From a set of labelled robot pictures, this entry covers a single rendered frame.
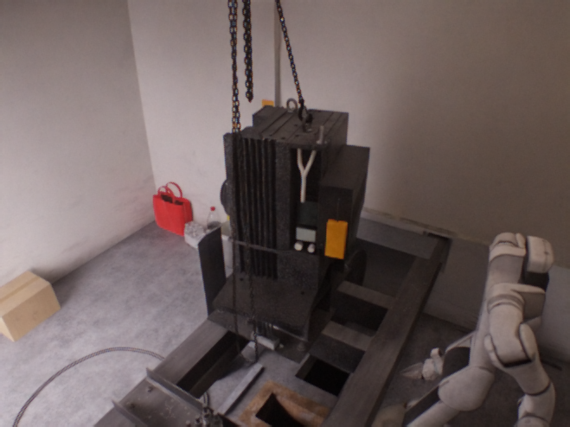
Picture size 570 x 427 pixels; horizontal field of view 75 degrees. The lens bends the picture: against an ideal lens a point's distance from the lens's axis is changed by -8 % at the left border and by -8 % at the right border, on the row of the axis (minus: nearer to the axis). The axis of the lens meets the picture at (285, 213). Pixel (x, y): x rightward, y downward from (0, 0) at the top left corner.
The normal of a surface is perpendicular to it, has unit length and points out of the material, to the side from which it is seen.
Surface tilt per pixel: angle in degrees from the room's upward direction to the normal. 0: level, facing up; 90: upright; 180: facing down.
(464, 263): 90
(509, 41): 90
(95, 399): 0
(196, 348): 0
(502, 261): 90
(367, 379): 0
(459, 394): 89
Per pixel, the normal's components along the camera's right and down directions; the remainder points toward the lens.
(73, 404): 0.00, -0.86
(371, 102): -0.51, 0.43
